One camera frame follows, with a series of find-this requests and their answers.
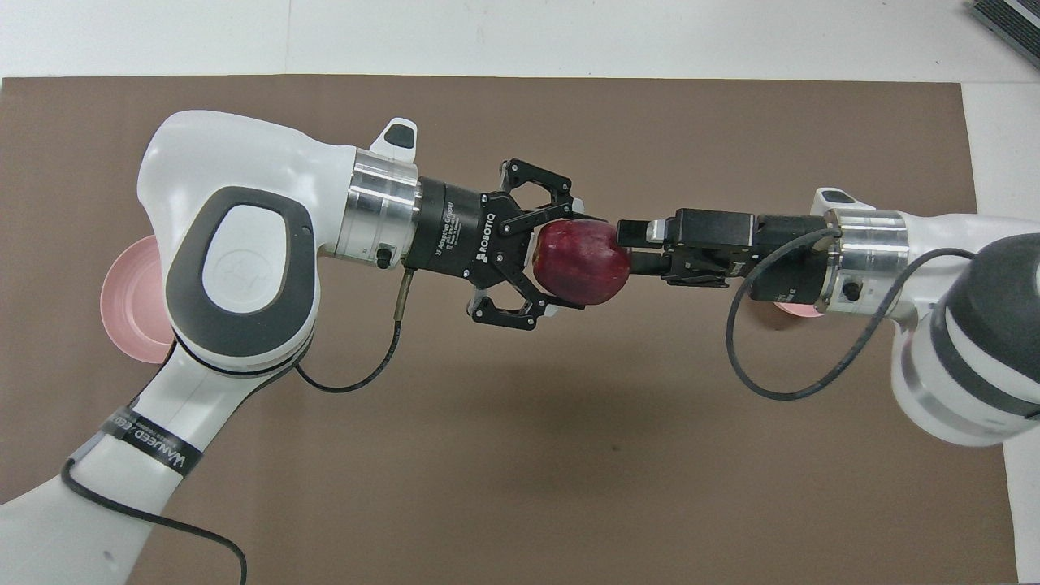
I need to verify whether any dark red apple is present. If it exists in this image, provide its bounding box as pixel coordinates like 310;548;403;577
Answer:
532;219;633;307

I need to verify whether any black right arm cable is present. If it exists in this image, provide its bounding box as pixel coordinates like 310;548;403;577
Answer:
726;227;981;401

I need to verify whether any black velcro cable strap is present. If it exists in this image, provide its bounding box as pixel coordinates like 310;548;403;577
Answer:
101;405;205;482

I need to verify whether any brown table mat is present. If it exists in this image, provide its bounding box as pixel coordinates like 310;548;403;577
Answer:
0;76;1021;585

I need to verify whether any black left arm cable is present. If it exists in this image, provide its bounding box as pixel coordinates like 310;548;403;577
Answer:
61;271;417;585

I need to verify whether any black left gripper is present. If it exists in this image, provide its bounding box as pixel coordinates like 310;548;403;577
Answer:
403;158;609;332

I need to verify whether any grey ribbed device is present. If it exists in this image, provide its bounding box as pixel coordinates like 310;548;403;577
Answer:
966;0;1040;46

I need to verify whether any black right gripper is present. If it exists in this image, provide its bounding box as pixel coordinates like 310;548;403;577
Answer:
615;208;830;306

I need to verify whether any pink plate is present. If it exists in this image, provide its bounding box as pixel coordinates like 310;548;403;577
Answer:
100;235;176;365

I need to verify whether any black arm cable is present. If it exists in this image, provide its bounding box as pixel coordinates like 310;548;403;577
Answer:
61;271;417;585
726;227;981;401

